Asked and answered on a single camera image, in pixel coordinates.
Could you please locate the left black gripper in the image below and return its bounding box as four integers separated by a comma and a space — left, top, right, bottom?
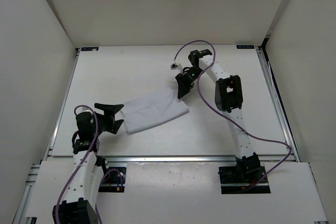
92, 103, 123, 136

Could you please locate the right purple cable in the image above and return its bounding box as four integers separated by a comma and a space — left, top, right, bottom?
174, 40, 292, 190

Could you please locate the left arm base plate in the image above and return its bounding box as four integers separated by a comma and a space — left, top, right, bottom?
99, 165, 127, 193

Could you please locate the white skirt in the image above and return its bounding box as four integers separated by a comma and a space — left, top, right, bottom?
121, 86, 189, 134

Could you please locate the right blue corner label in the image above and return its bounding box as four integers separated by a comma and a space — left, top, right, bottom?
236, 45, 255, 49

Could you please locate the left blue corner label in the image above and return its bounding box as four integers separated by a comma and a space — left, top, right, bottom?
81, 47, 99, 51

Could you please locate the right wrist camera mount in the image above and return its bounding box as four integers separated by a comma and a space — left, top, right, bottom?
170, 63, 183, 73

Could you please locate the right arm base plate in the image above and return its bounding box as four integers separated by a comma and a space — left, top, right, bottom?
218, 166, 271, 195

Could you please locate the purple cable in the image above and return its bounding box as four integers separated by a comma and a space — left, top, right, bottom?
174, 40, 292, 190
55, 104, 124, 224

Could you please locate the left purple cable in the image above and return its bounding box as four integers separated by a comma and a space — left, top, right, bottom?
55, 104, 124, 224

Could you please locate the blue corner label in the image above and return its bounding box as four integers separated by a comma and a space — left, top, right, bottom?
81, 47, 99, 51
236, 45, 255, 49

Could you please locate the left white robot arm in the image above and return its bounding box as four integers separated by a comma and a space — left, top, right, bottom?
52, 103, 124, 223

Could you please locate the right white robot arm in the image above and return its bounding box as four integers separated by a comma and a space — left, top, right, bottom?
171, 49, 262, 185

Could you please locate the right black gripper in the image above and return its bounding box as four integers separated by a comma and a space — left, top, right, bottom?
175, 68, 205, 100

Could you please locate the front aluminium rail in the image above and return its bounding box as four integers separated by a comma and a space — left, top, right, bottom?
46, 155, 285, 163

